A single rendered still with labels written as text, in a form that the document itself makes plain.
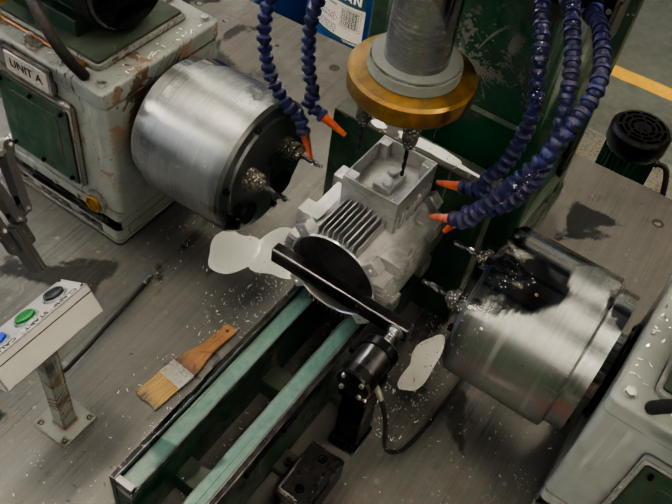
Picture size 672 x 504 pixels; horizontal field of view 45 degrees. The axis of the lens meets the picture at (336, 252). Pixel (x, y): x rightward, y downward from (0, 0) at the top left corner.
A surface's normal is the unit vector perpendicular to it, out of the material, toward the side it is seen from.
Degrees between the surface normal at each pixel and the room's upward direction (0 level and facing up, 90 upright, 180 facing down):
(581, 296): 10
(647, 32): 0
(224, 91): 2
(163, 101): 35
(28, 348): 58
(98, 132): 90
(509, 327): 50
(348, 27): 89
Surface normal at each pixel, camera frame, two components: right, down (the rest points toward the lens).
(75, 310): 0.75, 0.07
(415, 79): 0.11, -0.65
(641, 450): -0.56, 0.59
